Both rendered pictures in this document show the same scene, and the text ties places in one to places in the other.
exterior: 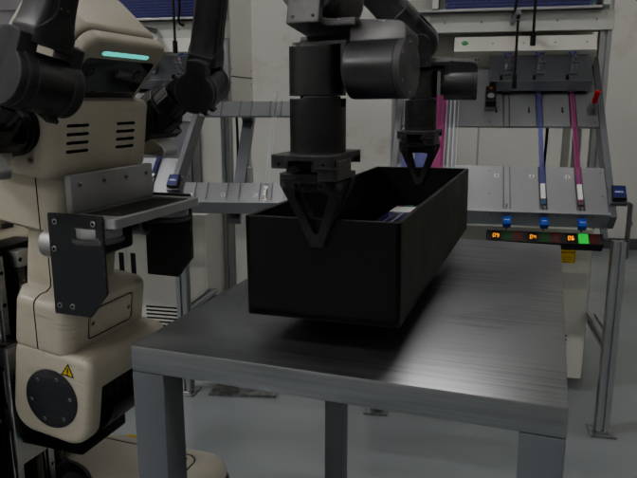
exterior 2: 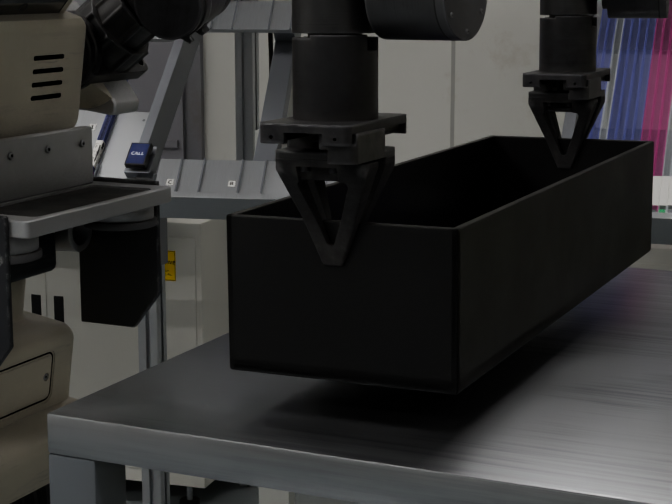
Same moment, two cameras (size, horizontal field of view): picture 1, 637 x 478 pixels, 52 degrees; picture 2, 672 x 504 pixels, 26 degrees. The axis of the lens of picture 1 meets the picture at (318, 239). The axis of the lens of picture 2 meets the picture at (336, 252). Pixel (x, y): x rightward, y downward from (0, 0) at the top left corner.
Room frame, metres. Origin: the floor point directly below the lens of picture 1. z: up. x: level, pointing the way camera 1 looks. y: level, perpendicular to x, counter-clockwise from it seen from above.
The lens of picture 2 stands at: (-0.29, -0.09, 1.10)
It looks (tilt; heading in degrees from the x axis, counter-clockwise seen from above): 11 degrees down; 5
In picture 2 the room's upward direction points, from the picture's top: straight up
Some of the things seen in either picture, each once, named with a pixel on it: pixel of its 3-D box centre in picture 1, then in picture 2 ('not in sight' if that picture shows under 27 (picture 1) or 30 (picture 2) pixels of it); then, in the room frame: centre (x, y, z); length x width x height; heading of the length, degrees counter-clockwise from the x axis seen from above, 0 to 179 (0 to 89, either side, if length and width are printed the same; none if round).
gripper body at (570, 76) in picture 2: (420, 119); (567, 52); (1.21, -0.19, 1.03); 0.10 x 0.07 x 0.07; 160
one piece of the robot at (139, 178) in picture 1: (122, 232); (39, 245); (1.09, 0.33, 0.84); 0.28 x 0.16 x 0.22; 161
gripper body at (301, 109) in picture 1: (318, 133); (335, 90); (0.67, 0.00, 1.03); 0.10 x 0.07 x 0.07; 161
